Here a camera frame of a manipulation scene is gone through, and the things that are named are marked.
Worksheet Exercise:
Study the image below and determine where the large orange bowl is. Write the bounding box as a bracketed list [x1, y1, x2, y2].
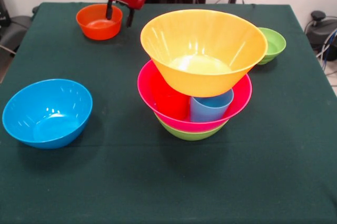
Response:
[140, 9, 269, 98]

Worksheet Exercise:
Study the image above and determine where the red cup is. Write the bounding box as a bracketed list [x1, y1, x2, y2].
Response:
[152, 89, 191, 119]

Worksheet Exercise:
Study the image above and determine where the blue cup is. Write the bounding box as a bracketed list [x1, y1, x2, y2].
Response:
[190, 89, 234, 122]

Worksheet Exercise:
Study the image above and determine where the large green bowl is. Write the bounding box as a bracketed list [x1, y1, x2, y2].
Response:
[154, 113, 229, 141]

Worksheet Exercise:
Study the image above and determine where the large pink bowl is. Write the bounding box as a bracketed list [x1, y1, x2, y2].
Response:
[137, 59, 253, 133]

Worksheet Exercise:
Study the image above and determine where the small red-orange bowl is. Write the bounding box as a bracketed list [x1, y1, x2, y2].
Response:
[76, 3, 123, 41]

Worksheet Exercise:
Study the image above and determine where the large blue bowl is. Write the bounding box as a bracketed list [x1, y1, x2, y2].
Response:
[2, 78, 93, 150]

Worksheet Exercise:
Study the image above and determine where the small green bowl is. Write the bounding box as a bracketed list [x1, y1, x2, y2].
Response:
[257, 27, 287, 65]

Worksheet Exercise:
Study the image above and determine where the dark green tablecloth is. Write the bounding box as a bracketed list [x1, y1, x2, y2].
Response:
[0, 2, 337, 224]

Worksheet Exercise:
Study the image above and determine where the blue cable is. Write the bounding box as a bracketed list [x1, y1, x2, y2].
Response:
[321, 33, 337, 71]

